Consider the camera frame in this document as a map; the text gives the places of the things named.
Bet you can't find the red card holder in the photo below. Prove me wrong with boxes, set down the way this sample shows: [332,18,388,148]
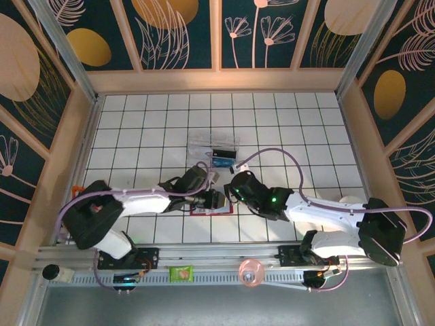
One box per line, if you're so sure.
[189,203,235,217]

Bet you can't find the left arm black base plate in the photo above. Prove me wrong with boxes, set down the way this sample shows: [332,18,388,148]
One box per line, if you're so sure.
[97,247,160,270]

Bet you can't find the pink plastic cup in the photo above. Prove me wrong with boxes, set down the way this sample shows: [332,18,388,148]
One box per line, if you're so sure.
[239,258,266,289]

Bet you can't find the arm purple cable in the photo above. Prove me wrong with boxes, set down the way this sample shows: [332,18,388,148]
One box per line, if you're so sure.
[57,161,211,293]
[234,148,431,293]

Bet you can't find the aluminium mounting rail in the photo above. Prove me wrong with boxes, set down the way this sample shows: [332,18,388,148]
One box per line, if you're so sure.
[33,240,404,272]

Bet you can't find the aluminium frame post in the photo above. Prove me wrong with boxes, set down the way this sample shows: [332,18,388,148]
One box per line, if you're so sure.
[335,0,398,99]
[29,0,99,103]

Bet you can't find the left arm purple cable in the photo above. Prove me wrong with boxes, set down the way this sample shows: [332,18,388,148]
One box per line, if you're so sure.
[57,161,211,293]

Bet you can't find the slotted grey cable tray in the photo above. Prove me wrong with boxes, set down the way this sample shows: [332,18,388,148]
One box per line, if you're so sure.
[66,270,307,287]

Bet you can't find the black electronics module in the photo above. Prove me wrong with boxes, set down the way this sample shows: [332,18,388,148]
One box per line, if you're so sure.
[303,270,343,293]
[113,273,140,293]

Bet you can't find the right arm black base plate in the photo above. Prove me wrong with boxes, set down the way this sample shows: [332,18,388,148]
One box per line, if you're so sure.
[277,244,341,268]

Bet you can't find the green snack packet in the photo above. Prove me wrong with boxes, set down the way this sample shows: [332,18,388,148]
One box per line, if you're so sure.
[169,265,194,283]

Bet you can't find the clear acrylic organizer box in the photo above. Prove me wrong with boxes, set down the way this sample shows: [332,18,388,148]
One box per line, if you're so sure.
[186,134,241,169]

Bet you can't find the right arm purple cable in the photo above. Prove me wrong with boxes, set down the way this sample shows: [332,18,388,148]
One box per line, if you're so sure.
[234,148,431,293]

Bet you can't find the black knob white switch box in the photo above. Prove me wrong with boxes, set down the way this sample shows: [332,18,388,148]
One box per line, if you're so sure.
[41,264,74,283]

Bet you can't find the black credit card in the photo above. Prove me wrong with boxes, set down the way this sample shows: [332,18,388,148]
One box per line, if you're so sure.
[212,148,237,160]

